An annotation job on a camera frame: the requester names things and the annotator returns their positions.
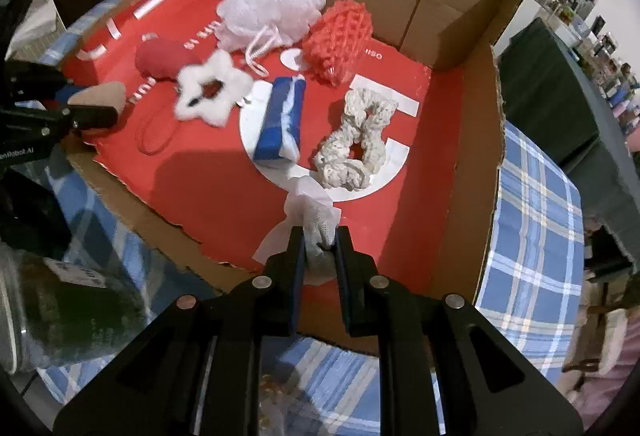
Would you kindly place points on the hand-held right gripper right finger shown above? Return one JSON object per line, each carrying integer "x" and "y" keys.
{"x": 342, "y": 266}

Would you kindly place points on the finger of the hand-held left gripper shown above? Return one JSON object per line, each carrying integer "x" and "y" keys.
{"x": 90, "y": 116}
{"x": 30, "y": 78}

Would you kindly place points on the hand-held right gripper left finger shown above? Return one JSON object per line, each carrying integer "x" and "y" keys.
{"x": 298, "y": 266}

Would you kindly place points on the tan round powder puff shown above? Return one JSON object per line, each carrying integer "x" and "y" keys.
{"x": 107, "y": 93}

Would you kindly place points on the white tissue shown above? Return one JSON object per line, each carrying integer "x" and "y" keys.
{"x": 315, "y": 216}

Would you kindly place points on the cream crochet scrunchie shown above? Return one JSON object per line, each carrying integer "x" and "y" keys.
{"x": 350, "y": 141}

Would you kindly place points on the cardboard box with red lining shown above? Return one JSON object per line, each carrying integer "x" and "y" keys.
{"x": 450, "y": 196}

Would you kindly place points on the blue and white sponge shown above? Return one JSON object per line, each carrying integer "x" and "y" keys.
{"x": 277, "y": 126}

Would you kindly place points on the large glass jar dark contents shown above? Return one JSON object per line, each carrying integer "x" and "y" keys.
{"x": 65, "y": 311}

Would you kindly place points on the white mesh bath pouf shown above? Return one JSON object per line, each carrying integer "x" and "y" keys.
{"x": 270, "y": 11}

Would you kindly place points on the red mesh bath pouf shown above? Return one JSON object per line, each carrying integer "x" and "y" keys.
{"x": 337, "y": 41}

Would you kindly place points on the dark covered side table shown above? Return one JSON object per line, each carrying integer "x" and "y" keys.
{"x": 550, "y": 91}

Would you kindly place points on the group of cosmetic bottles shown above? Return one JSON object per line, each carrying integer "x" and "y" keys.
{"x": 605, "y": 56}

